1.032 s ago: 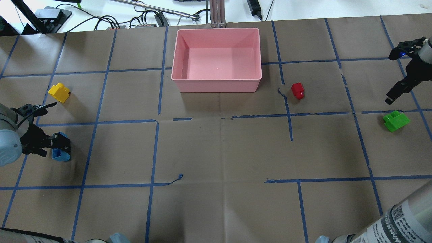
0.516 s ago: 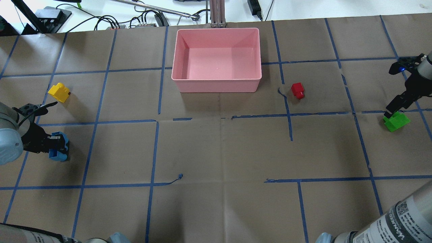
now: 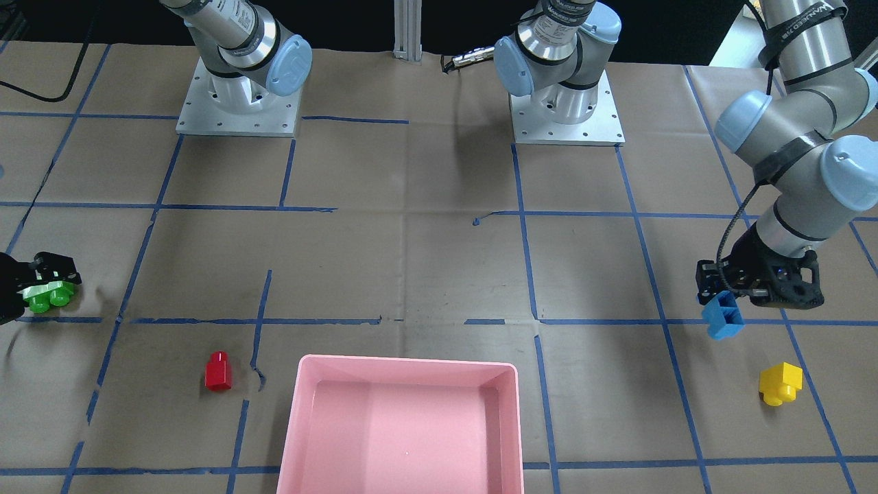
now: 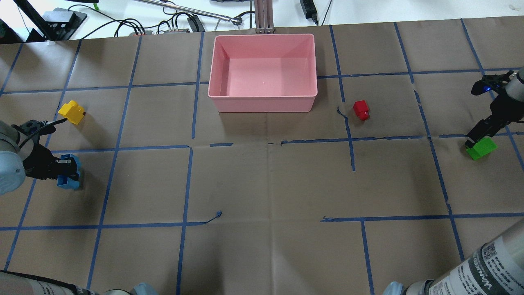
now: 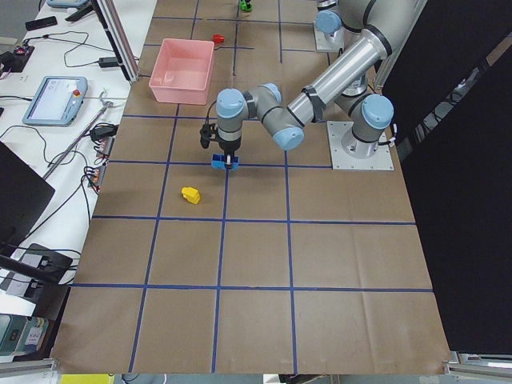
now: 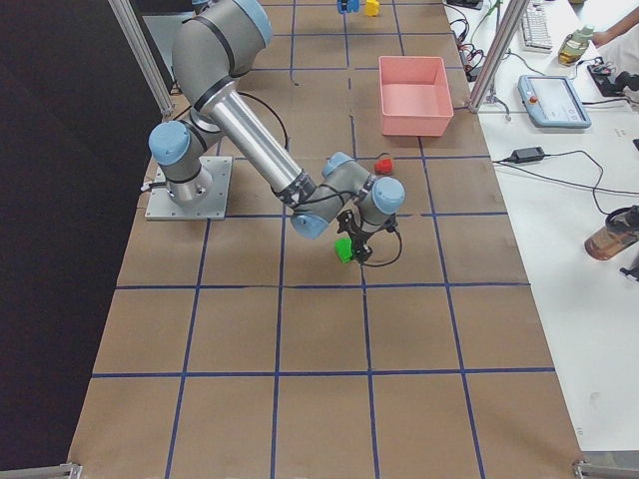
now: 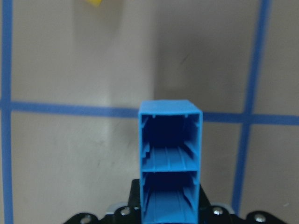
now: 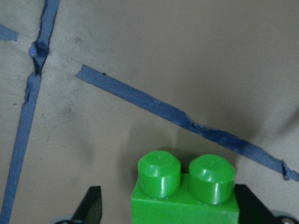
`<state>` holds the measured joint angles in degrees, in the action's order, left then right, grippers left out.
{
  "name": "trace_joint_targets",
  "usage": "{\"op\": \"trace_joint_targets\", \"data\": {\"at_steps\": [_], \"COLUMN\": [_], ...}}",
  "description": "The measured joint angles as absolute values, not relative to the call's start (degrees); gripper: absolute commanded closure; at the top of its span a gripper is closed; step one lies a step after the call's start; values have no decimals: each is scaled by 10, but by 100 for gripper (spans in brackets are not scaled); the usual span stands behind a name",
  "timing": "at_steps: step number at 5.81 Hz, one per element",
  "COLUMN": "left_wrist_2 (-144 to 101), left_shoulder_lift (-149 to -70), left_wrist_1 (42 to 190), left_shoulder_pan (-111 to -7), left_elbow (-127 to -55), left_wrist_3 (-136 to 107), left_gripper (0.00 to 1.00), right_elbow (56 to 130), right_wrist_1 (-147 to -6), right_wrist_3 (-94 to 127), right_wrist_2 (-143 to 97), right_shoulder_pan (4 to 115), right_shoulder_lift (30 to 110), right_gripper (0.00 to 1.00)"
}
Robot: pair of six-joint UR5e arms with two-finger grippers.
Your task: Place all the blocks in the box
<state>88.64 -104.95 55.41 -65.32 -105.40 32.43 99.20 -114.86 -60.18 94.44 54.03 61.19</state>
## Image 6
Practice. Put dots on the red toy block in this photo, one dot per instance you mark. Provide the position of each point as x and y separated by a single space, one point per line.
384 166

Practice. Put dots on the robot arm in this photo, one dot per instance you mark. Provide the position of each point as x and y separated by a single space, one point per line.
211 51

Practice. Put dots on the teach pendant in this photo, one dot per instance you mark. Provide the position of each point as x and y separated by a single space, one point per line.
552 102

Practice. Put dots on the yellow toy block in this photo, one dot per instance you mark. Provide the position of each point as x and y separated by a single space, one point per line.
371 8

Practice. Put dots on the aluminium frame post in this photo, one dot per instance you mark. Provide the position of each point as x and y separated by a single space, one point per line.
503 36

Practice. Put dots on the pink plastic box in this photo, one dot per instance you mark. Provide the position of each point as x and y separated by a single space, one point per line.
414 96

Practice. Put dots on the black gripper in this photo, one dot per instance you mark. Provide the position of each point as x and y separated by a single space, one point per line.
361 239

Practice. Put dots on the black power adapter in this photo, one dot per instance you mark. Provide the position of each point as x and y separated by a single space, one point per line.
527 155

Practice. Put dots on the white keyboard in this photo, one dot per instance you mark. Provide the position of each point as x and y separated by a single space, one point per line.
533 28

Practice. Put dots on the blue toy block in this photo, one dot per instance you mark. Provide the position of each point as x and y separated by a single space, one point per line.
347 6

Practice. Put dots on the amber drink bottle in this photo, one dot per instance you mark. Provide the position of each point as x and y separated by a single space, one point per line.
618 233

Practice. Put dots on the green toy block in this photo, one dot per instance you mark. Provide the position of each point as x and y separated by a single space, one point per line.
343 250

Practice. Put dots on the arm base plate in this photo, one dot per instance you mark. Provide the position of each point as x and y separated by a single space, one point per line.
204 197

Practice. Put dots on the person hand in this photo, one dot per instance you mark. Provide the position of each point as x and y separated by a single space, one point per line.
601 38

